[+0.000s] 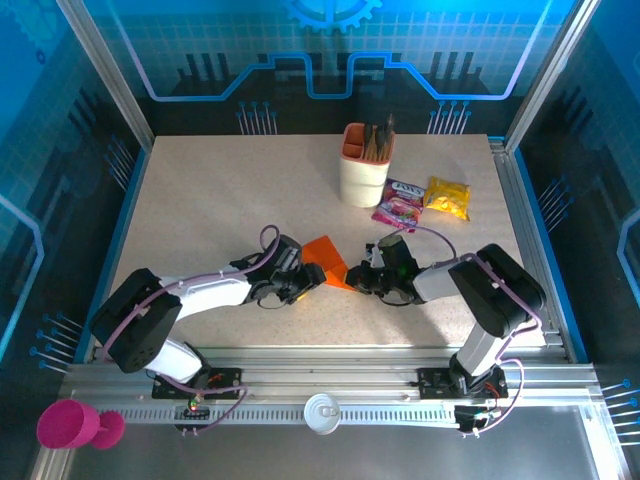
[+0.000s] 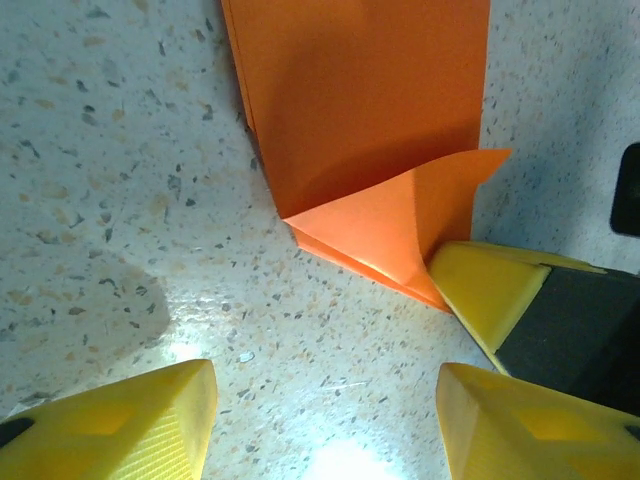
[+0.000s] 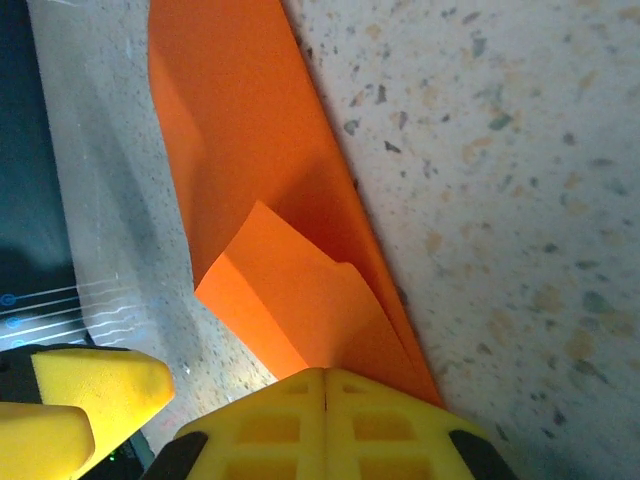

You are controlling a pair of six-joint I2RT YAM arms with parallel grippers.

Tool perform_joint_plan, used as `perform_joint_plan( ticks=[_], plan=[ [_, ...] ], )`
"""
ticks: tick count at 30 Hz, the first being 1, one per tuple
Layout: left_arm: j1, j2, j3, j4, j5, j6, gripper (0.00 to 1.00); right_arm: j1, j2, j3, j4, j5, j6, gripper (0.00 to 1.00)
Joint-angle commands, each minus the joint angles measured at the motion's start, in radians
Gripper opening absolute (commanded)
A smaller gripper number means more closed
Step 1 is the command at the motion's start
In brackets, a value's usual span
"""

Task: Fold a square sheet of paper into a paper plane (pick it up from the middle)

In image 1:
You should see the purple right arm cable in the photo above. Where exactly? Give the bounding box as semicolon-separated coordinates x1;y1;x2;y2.
379;225;546;437

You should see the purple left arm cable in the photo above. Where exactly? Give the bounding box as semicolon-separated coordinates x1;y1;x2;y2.
101;224;281;435

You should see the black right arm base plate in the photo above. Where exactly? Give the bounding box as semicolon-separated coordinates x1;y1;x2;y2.
417;367;509;400

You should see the aluminium frame post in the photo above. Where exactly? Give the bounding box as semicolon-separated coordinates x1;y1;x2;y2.
503;0;601;151
54;0;156;151

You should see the pink plastic goblet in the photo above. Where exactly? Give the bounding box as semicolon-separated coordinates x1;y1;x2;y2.
36;398;126;451

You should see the purple berries candy bag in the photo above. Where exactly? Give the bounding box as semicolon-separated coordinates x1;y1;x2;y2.
371;178;427;235

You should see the black utensil handle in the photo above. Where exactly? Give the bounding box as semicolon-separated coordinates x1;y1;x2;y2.
380;112;396;154

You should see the orange cloth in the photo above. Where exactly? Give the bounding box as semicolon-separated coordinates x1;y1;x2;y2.
301;234;359;293

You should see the white slotted cable duct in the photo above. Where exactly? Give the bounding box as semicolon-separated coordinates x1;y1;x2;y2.
119;404;461;426

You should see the yellow snack bag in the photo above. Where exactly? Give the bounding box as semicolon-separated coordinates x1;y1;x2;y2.
423;175;472;223

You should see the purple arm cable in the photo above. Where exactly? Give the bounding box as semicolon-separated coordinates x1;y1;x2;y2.
101;224;281;435
379;225;546;437

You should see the cream utensil holder orange rim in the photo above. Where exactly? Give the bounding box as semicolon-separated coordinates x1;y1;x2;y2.
339;123;396;209

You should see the aluminium frame rail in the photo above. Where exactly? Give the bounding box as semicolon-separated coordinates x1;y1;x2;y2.
59;347;601;407

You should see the brown wooden utensil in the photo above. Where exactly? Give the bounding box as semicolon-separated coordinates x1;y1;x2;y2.
364;124;382;164

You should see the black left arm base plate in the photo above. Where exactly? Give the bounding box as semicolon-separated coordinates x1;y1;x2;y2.
151;367;244;400

